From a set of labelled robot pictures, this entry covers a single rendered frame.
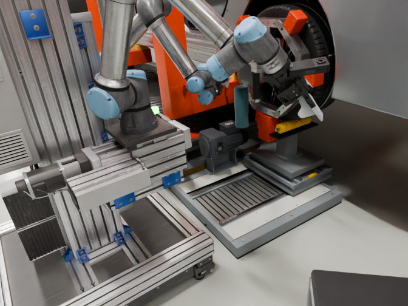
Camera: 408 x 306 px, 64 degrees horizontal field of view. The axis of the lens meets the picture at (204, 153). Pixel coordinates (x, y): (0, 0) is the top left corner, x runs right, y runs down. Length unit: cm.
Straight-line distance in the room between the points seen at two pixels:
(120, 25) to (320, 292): 108
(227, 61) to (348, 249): 135
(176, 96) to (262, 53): 132
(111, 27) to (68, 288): 108
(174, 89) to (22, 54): 108
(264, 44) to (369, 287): 90
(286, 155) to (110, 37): 150
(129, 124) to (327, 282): 93
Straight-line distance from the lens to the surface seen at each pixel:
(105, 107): 113
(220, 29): 105
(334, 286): 131
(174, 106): 216
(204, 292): 170
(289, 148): 224
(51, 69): 133
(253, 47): 89
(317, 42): 180
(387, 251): 201
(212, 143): 216
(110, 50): 108
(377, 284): 136
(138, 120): 127
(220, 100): 235
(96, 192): 116
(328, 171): 230
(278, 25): 184
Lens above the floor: 131
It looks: 27 degrees down
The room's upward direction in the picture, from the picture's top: 5 degrees counter-clockwise
